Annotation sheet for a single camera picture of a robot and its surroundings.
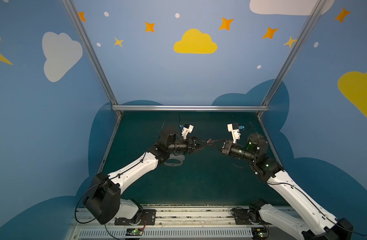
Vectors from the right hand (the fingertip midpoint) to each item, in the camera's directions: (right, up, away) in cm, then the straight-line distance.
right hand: (212, 141), depth 67 cm
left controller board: (-37, -44, +4) cm, 58 cm away
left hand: (-3, -3, +1) cm, 4 cm away
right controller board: (+24, -45, +5) cm, 52 cm away
